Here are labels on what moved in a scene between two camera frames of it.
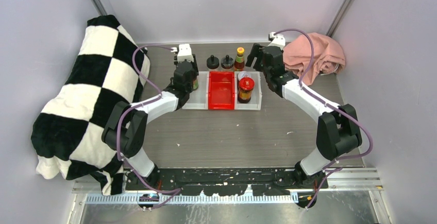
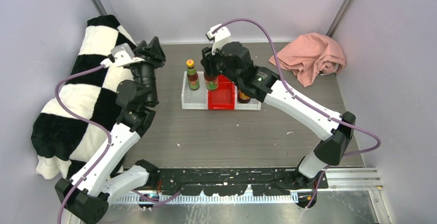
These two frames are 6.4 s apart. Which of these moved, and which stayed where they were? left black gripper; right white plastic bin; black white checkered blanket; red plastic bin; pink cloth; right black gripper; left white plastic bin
Moved: right black gripper; left black gripper
Stayed: black white checkered blanket; pink cloth; red plastic bin; left white plastic bin; right white plastic bin
